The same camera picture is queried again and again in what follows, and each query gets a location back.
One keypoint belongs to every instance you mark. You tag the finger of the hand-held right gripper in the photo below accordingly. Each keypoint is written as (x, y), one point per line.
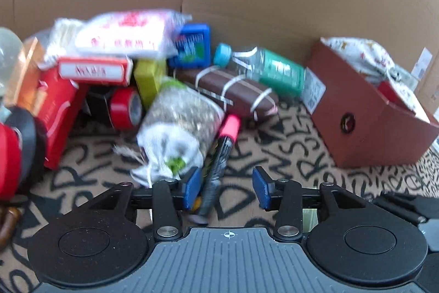
(394, 202)

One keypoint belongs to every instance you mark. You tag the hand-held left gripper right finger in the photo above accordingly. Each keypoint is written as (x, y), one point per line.
(260, 188)

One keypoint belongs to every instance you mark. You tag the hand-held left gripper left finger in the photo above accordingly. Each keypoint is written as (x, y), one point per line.
(193, 188)

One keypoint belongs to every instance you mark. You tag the black marker with pink cap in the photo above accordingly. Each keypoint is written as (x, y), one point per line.
(219, 155)

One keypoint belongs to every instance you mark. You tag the letter-printed table cloth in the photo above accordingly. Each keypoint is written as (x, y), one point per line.
(274, 148)

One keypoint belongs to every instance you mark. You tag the clear bag of seeds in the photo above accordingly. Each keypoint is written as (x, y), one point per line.
(181, 114)

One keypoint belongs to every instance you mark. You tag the brown case with white bands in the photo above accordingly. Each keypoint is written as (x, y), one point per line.
(236, 90)

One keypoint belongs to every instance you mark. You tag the red-brown cardboard box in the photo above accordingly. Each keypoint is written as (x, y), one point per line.
(360, 100)

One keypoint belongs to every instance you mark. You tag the small red tape roll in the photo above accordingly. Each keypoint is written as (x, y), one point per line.
(118, 107)

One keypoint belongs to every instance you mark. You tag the clear bottle with green label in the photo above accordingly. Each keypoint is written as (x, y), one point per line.
(281, 73)

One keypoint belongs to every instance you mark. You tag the yellow-green box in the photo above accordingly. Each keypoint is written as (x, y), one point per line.
(147, 80)

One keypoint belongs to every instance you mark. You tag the black box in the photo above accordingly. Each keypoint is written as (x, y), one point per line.
(97, 104)

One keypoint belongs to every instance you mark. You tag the white sticker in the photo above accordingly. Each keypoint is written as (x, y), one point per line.
(423, 63)

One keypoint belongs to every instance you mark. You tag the blue plastic box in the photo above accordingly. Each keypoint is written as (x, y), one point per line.
(192, 46)

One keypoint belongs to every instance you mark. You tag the white printed cloth bag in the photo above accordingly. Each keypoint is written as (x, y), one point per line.
(360, 54)

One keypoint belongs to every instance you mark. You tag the red and white flat box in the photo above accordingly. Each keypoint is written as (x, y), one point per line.
(92, 70)

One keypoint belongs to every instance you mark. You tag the tall red box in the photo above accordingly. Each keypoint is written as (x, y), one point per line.
(56, 114)

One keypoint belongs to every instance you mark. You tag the white packet with red print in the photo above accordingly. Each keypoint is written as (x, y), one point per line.
(130, 32)

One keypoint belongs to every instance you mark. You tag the black tape roll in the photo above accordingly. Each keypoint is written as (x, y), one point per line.
(31, 135)

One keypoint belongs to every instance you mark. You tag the large red tape roll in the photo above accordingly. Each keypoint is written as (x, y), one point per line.
(8, 159)

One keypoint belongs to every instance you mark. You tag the brown wooden object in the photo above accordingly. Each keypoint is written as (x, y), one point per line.
(8, 227)

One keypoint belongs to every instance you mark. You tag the clear bag of white sticks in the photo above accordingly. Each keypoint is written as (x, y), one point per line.
(63, 35)

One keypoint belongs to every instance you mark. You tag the orange box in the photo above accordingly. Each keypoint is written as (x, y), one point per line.
(29, 73)

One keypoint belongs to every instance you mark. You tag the clear glass bulb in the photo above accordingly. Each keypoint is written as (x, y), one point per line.
(8, 52)

